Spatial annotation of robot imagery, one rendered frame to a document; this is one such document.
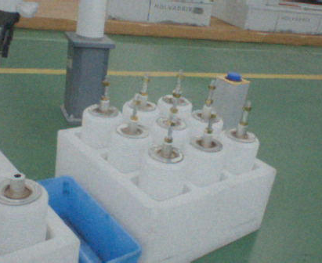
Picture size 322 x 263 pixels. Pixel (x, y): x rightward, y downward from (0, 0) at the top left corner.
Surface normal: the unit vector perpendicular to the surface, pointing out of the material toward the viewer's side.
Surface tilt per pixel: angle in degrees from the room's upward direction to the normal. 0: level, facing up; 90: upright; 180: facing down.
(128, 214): 90
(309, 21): 90
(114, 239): 88
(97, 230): 88
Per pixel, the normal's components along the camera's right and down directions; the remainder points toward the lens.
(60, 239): 0.15, -0.90
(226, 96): -0.76, 0.15
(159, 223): 0.63, 0.40
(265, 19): 0.40, 0.43
